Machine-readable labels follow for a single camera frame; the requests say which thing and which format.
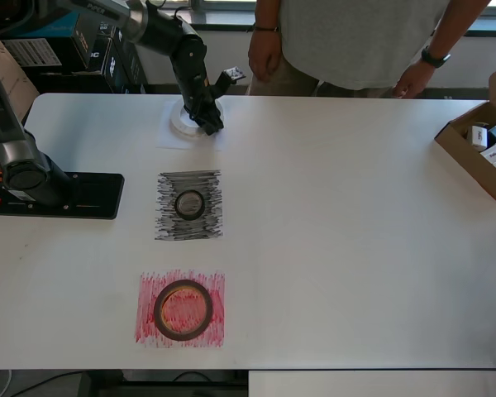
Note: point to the brown cardboard box with handwriting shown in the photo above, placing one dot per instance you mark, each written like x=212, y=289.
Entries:
x=16, y=82

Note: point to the black wristwatch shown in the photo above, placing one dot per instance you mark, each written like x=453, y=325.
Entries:
x=435, y=58

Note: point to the person in grey t-shirt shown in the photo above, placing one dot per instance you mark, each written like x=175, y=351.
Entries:
x=355, y=41

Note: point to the person's left forearm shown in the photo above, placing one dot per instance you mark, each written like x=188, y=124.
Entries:
x=459, y=22

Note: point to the black box with striped label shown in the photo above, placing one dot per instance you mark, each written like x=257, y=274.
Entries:
x=33, y=51

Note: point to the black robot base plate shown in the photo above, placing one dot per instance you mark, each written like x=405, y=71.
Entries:
x=99, y=194

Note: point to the plain white paper sheet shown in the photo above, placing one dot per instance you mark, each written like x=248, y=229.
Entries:
x=165, y=140

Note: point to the red tape roll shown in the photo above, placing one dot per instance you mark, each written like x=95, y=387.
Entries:
x=158, y=310

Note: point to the white tape roll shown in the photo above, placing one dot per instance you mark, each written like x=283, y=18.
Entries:
x=175, y=124

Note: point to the person's right forearm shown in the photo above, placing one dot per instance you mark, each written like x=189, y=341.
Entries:
x=268, y=12

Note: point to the teal cardboard box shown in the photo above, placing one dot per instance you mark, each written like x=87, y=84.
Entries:
x=58, y=27

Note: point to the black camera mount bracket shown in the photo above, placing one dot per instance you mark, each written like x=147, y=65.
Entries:
x=225, y=82

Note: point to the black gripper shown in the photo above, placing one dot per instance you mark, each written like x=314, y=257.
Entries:
x=200, y=97

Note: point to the red scribbled paper sheet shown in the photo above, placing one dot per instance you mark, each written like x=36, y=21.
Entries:
x=149, y=331

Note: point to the black box with orange print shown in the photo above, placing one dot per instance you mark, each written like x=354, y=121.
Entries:
x=84, y=41

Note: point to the person's right hand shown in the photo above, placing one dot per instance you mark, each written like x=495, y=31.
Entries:
x=264, y=54

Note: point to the open brown cardboard box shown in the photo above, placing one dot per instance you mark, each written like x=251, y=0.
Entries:
x=450, y=132

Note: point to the black tape roll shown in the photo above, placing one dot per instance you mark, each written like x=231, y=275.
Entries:
x=190, y=217

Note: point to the black box with white print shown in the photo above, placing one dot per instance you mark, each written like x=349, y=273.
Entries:
x=109, y=31

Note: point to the black scribbled paper sheet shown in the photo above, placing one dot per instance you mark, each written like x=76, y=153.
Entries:
x=165, y=223

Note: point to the black AOC carton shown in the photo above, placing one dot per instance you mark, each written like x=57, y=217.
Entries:
x=128, y=62
x=66, y=82

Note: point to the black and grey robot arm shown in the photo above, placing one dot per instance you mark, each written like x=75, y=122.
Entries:
x=25, y=165

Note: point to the person's left hand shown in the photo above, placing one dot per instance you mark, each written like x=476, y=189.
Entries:
x=415, y=80

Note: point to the dark window frame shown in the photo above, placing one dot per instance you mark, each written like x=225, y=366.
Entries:
x=492, y=29

